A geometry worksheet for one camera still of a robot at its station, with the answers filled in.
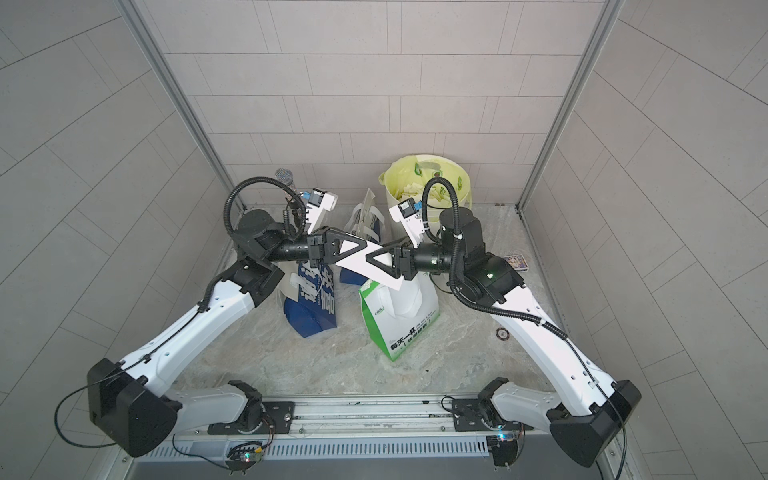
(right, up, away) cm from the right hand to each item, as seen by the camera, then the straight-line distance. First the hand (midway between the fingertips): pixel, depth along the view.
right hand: (375, 259), depth 59 cm
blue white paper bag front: (-18, -11, +18) cm, 28 cm away
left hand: (-2, +1, -2) cm, 3 cm away
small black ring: (+34, -24, +26) cm, 49 cm away
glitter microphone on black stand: (-27, +21, +25) cm, 42 cm away
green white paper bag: (+5, -16, +14) cm, 21 cm away
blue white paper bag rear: (-5, +8, +30) cm, 32 cm away
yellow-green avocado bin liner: (+9, +24, +39) cm, 46 cm away
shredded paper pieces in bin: (+10, +19, +41) cm, 46 cm away
